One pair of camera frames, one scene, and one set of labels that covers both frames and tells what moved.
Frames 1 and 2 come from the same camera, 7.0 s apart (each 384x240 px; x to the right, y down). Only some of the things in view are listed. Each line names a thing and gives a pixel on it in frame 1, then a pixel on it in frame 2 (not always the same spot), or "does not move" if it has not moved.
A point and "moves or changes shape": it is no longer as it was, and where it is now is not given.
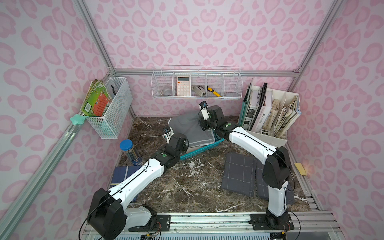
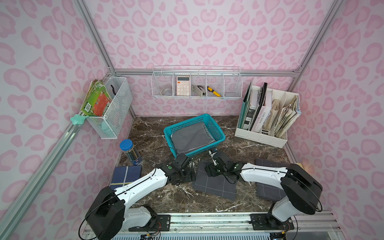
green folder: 245,106 does not move
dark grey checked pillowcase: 239,174 moves or changes shape
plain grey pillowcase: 188,125 moves or changes shape
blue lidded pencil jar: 127,145 does not move
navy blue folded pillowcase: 120,173 does not move
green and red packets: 97,100 does not move
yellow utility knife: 214,92 does not move
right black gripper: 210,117 → 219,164
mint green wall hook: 77,119 does not move
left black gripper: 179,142 → 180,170
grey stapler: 197,89 does not move
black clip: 114,93 does not move
